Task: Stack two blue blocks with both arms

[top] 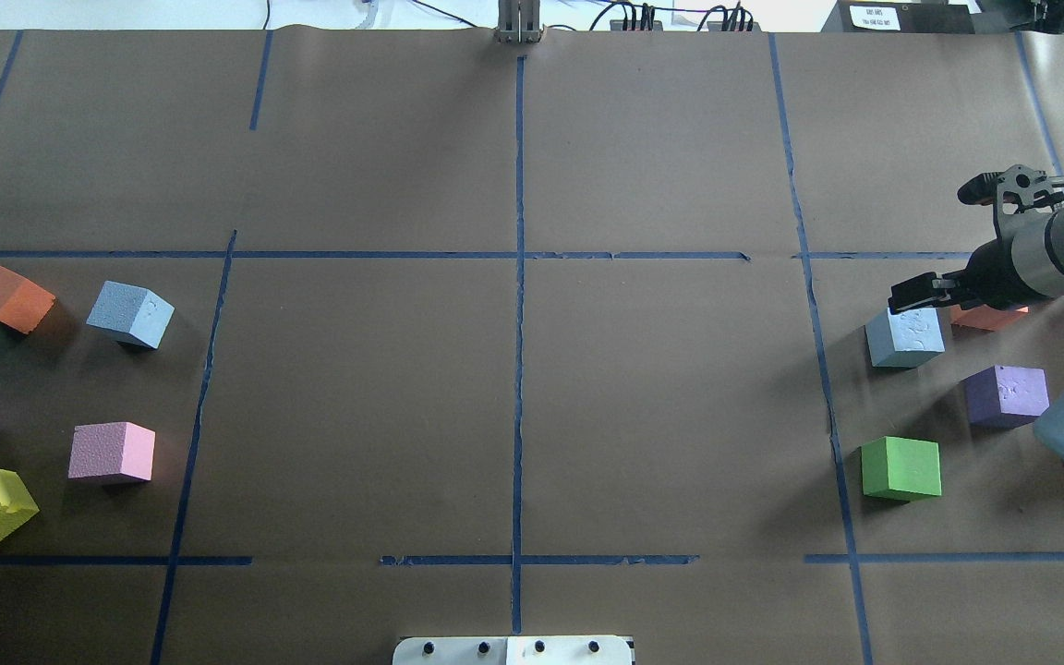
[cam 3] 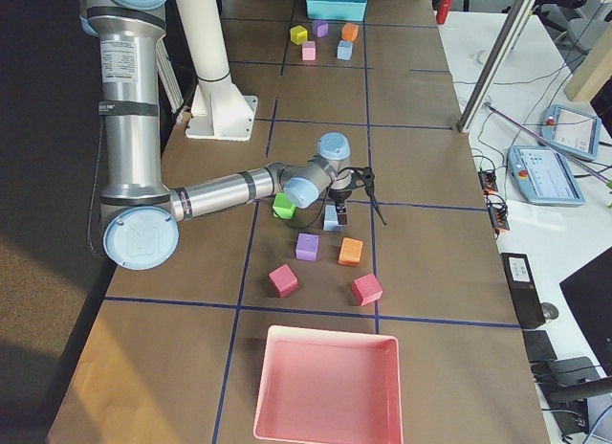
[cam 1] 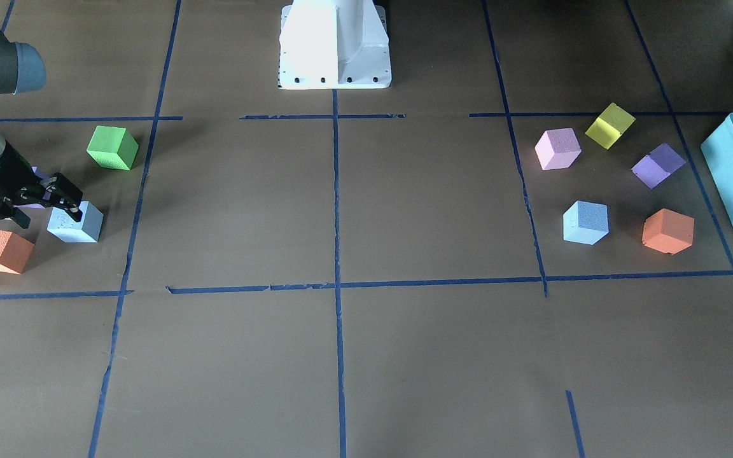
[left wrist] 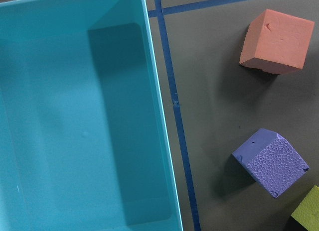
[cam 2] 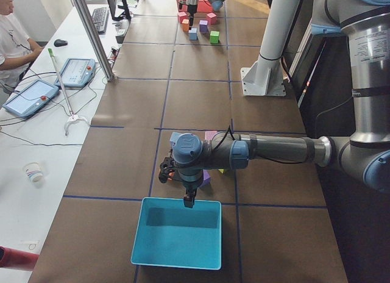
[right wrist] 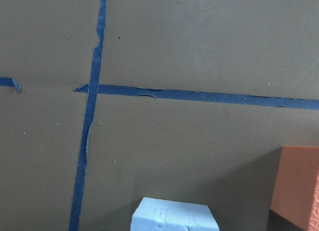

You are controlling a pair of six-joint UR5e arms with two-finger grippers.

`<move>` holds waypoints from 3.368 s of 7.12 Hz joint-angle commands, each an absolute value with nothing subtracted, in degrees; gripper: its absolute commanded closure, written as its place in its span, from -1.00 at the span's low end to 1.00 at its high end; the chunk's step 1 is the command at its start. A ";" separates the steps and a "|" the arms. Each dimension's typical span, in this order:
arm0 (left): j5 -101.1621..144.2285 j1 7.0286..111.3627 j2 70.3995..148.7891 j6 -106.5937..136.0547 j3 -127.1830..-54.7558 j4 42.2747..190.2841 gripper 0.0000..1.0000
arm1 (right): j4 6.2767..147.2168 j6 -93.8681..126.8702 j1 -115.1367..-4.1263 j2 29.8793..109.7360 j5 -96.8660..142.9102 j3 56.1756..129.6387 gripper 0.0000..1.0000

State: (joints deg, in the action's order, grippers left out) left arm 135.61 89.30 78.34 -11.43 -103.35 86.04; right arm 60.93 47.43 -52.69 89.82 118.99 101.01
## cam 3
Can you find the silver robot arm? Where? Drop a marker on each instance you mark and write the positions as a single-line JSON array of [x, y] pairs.
[[139, 213]]

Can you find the purple foam block right side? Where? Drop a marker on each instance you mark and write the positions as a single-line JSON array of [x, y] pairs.
[[307, 246]]

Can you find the dark pink block far right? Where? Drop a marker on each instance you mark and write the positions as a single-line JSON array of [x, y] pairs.
[[366, 289]]

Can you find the light pink foam block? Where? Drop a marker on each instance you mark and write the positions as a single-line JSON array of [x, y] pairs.
[[309, 51]]

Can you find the light blue foam block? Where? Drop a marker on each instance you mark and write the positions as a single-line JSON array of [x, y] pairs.
[[331, 219]]

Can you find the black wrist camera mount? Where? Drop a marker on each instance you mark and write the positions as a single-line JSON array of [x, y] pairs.
[[367, 178]]

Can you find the green foam block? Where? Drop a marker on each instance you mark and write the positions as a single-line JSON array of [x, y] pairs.
[[283, 207]]

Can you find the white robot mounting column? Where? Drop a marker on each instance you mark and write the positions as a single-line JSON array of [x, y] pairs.
[[219, 110]]

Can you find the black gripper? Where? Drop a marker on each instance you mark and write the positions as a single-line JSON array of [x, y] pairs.
[[340, 196]]

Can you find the light blue block left side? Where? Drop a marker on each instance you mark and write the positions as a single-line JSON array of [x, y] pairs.
[[345, 50]]

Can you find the orange foam block left side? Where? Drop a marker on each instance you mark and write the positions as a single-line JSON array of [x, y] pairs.
[[350, 32]]

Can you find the orange foam block right side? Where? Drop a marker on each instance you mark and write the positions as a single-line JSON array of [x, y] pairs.
[[350, 252]]

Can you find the purple foam block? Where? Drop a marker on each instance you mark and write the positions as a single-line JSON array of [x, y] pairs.
[[307, 246], [320, 28]]

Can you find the near teach pendant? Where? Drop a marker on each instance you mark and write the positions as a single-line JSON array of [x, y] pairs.
[[543, 177]]

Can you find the orange foam block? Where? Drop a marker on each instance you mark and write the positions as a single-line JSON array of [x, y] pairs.
[[350, 252], [350, 32]]

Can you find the red fire extinguisher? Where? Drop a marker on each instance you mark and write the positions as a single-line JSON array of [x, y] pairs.
[[443, 10]]

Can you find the dark pink block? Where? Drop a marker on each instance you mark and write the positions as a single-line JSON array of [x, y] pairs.
[[366, 289], [283, 280]]

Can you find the black power adapter box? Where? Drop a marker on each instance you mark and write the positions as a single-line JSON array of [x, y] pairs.
[[522, 287]]

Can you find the purple foam block left side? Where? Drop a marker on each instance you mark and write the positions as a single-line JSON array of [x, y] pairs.
[[320, 28]]

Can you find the pink plastic tray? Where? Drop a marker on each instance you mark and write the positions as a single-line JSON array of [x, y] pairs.
[[324, 386]]

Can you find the teal plastic bin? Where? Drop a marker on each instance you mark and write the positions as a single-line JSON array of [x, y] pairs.
[[343, 10]]

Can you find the aluminium frame post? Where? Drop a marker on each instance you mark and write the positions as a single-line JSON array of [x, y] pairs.
[[513, 25]]

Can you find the yellow foam block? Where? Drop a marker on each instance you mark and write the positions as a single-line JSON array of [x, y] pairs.
[[298, 35]]

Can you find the dark pink block near right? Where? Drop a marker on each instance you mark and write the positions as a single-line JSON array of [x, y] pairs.
[[283, 280]]

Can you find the black monitor corner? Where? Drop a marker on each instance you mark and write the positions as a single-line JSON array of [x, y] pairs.
[[588, 295]]

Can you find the far teach pendant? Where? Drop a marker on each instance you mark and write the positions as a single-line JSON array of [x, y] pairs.
[[576, 132]]

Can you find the teach pendant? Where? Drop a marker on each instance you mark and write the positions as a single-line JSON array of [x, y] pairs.
[[543, 177], [576, 132]]

